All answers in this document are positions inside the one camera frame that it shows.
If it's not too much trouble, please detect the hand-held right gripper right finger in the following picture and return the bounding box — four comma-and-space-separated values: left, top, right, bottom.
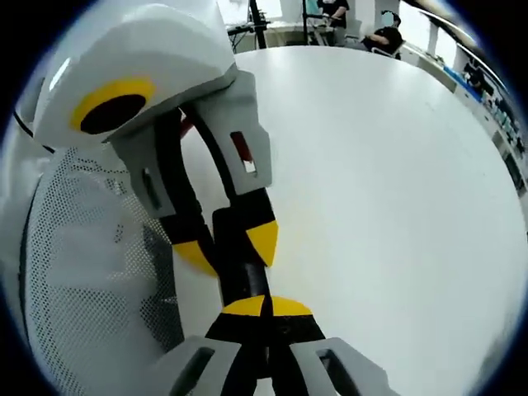
268, 295, 400, 396

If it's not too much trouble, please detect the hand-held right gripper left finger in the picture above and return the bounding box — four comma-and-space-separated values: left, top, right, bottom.
139, 295, 271, 396

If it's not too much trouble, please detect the black tripod stand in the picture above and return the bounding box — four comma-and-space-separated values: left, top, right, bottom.
225, 0, 271, 51
302, 0, 315, 45

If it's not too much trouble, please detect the white perforated mesh basket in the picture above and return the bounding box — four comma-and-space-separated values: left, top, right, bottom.
0, 123, 185, 396

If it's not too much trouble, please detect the grey office chair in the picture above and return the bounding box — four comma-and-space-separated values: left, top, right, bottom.
370, 44, 403, 61

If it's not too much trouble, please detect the long white counter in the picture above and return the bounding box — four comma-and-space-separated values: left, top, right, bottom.
402, 40, 527, 191

